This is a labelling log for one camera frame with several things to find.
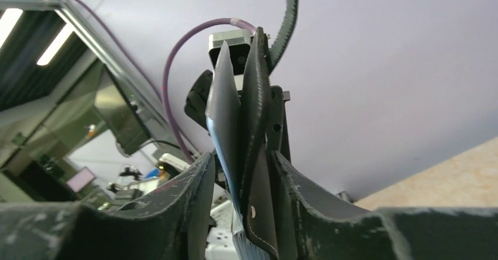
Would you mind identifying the black leather card holder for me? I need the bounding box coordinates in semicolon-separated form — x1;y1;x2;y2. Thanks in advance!
237;0;302;260

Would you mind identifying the black wall monitor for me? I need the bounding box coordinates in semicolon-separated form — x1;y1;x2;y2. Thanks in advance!
94;65;151;157

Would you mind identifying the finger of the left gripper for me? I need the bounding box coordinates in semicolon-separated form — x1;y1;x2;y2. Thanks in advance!
266;85;291;161
184;70;213;130

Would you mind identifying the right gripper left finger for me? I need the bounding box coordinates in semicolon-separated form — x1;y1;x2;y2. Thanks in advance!
1;153;216;259

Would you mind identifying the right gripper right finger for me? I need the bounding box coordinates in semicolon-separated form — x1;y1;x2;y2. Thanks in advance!
272;152;497;259

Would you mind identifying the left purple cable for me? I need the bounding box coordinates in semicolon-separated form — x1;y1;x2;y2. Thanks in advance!
51;0;260;165

